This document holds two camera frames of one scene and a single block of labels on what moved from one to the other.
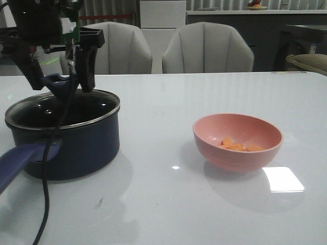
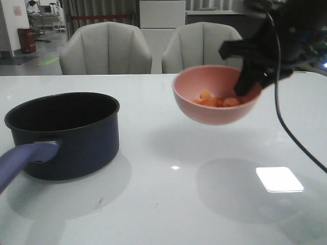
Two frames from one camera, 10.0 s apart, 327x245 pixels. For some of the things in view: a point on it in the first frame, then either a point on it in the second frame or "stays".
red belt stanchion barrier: [92, 17] stays
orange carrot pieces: [228, 142] -> [206, 98]
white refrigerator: [160, 20] stays
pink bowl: [237, 143] -> [206, 93]
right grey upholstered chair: [207, 47] stays
